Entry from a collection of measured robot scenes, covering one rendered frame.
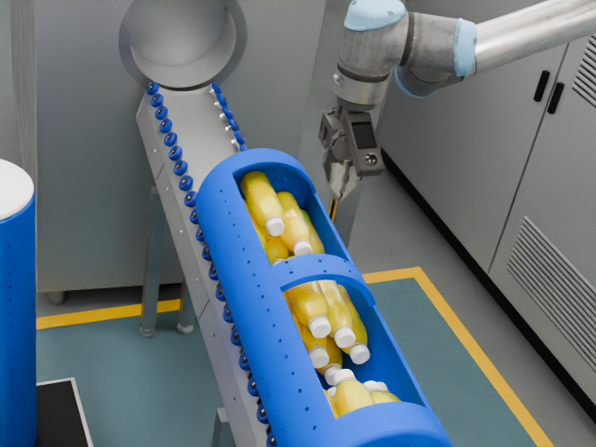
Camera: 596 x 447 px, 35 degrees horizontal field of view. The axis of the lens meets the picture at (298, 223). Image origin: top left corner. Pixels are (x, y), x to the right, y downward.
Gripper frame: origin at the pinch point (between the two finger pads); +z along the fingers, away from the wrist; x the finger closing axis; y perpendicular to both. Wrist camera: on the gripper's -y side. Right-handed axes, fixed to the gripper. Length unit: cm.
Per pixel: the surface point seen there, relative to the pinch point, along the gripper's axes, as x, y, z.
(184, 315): -6, 117, 133
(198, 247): 11, 50, 49
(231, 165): 7.5, 43.4, 20.8
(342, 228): -33, 63, 55
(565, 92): -135, 119, 43
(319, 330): 1.0, -6.3, 27.0
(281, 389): 12.8, -20.3, 27.3
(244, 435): 13, -6, 55
